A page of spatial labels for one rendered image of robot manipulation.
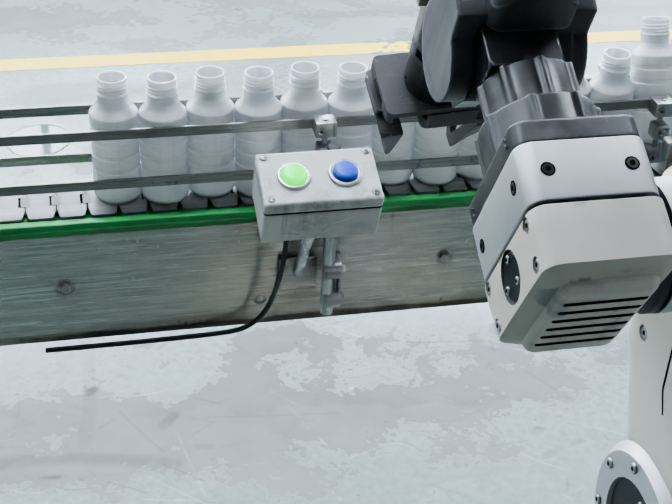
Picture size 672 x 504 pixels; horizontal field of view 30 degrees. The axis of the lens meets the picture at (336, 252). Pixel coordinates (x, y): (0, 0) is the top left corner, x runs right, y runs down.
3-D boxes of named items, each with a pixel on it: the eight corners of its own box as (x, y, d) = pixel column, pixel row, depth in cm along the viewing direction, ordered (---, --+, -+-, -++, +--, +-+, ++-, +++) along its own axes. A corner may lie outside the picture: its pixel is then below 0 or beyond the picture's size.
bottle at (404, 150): (374, 189, 164) (382, 74, 155) (360, 167, 169) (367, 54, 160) (417, 184, 165) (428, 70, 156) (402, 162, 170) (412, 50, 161)
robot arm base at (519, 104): (646, 133, 80) (586, 223, 90) (613, 30, 83) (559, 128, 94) (514, 142, 78) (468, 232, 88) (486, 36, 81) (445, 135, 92)
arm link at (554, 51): (495, 84, 84) (570, 80, 85) (464, -36, 88) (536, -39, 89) (463, 156, 92) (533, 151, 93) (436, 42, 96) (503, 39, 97)
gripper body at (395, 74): (368, 68, 112) (379, 13, 105) (477, 57, 114) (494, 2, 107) (385, 127, 109) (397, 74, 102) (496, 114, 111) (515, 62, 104)
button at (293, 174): (304, 168, 145) (305, 160, 144) (308, 188, 143) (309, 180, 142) (278, 170, 144) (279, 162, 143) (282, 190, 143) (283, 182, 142)
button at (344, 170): (354, 165, 146) (356, 157, 145) (359, 184, 144) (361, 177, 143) (329, 166, 146) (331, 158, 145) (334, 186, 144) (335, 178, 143)
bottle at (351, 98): (314, 179, 165) (319, 64, 156) (349, 166, 169) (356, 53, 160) (343, 198, 162) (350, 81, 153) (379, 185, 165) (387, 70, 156)
